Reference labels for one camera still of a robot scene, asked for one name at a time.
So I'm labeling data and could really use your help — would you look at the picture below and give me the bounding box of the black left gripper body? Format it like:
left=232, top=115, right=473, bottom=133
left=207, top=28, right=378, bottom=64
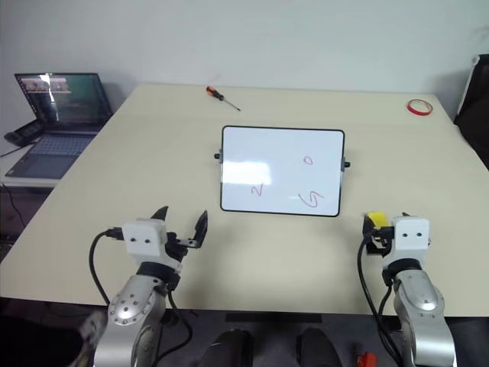
left=164, top=231, right=202, bottom=265

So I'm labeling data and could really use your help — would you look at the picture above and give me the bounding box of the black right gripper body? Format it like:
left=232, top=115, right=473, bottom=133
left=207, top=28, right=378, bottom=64
left=364, top=226, right=397, bottom=257

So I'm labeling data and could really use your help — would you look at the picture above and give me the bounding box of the yellow sponge eraser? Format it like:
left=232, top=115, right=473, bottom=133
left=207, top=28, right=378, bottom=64
left=366, top=209, right=390, bottom=230

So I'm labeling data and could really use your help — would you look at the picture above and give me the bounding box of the red tape roll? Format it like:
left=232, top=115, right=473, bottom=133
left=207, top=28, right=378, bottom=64
left=406, top=99, right=435, bottom=118

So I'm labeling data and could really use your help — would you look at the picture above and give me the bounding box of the small black-framed whiteboard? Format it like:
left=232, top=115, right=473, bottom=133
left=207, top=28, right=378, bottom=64
left=213, top=125, right=351, bottom=218

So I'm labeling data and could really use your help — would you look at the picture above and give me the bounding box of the small red object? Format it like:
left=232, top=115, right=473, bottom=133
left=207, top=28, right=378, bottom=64
left=357, top=341, right=379, bottom=367

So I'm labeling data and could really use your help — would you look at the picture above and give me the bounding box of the dark rounded shape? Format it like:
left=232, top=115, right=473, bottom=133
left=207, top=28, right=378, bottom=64
left=198, top=328, right=255, bottom=367
left=296, top=327, right=345, bottom=367

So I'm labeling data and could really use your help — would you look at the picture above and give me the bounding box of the black office chair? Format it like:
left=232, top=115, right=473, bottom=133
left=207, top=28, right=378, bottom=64
left=453, top=54, right=489, bottom=173

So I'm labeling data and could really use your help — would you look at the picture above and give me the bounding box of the orange and black screwdriver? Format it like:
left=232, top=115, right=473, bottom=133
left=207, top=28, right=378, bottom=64
left=206, top=86, right=241, bottom=112

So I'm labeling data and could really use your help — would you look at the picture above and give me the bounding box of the open grey laptop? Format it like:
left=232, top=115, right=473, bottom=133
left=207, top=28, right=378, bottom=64
left=5, top=72, right=115, bottom=180

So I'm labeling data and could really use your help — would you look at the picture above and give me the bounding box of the black desk phone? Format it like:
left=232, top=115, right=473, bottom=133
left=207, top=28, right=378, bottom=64
left=3, top=120, right=42, bottom=145

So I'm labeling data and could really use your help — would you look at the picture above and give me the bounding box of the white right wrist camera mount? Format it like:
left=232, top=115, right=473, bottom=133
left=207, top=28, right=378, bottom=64
left=383, top=215, right=432, bottom=268

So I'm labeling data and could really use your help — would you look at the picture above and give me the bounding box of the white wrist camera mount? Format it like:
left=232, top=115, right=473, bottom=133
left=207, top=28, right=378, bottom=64
left=383, top=215, right=432, bottom=268
left=121, top=217, right=183, bottom=273

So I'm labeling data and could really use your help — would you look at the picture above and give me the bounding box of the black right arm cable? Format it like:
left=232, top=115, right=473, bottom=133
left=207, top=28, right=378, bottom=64
left=357, top=236, right=402, bottom=367

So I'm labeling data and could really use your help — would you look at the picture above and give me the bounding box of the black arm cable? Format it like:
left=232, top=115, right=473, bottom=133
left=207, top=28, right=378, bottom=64
left=89, top=227, right=194, bottom=362
left=357, top=236, right=402, bottom=367

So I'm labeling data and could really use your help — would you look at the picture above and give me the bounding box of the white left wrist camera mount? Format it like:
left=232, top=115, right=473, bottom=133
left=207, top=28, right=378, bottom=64
left=121, top=217, right=183, bottom=273

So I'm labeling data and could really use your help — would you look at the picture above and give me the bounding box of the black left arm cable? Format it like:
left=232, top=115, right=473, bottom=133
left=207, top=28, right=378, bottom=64
left=89, top=227, right=194, bottom=362

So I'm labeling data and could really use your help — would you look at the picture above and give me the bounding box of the black floor cable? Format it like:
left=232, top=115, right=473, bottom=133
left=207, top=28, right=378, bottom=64
left=0, top=183, right=24, bottom=240

